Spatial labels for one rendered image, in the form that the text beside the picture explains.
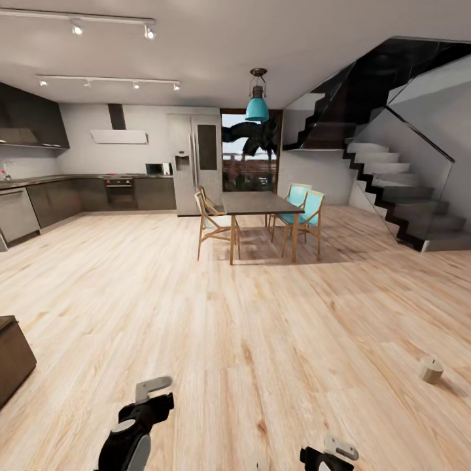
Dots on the dishwasher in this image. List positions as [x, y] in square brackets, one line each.
[17, 217]

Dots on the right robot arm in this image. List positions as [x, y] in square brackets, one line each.
[328, 460]

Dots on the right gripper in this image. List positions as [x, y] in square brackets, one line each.
[312, 458]

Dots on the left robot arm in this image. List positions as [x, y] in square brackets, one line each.
[128, 445]

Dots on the room light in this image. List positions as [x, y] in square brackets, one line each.
[257, 109]

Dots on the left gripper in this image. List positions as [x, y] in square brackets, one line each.
[157, 408]

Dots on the pillar candle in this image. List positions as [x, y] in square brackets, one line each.
[429, 370]
[256, 461]

